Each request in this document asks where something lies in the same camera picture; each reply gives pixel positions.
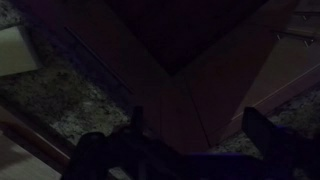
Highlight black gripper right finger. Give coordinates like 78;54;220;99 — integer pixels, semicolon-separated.
241;106;288;162

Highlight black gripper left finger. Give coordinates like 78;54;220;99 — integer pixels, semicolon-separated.
129;105;145;135

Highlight wooden corner cabinet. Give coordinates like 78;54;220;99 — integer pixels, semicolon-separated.
19;0;320;156

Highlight pale yellow sponge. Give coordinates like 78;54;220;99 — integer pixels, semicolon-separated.
0;24;43;78

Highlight short metal cabinet handle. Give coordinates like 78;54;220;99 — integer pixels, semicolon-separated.
272;29;316;48

